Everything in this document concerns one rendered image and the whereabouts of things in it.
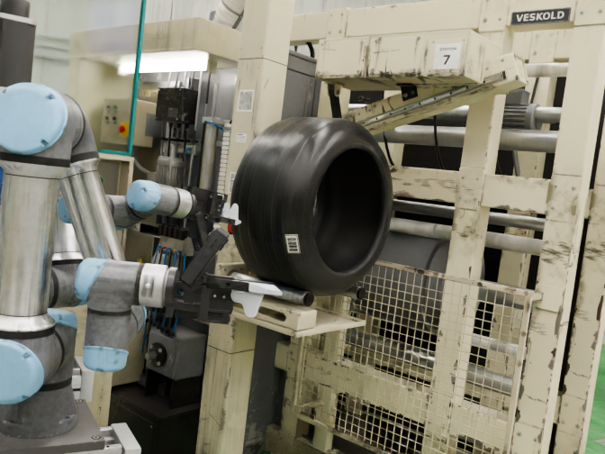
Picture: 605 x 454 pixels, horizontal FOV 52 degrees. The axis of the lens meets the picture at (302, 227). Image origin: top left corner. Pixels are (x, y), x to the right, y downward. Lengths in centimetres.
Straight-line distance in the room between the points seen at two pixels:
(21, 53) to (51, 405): 73
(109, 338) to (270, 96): 130
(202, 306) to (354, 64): 138
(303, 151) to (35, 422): 101
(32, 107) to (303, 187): 91
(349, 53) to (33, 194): 144
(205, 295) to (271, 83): 126
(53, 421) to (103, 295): 32
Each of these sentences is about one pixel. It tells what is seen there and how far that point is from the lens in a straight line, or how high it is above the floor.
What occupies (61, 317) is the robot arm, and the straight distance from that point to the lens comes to 129.
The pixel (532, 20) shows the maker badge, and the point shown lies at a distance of 235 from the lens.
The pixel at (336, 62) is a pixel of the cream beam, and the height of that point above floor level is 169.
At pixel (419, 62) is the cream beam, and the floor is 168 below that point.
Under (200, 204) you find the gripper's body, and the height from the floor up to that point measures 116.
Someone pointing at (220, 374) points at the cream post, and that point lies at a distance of 231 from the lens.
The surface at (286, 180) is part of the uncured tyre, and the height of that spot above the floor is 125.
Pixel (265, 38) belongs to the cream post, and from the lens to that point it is 221.
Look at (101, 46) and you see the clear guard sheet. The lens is 223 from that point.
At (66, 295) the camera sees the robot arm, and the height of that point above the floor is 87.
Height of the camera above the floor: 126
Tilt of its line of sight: 4 degrees down
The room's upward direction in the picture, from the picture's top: 7 degrees clockwise
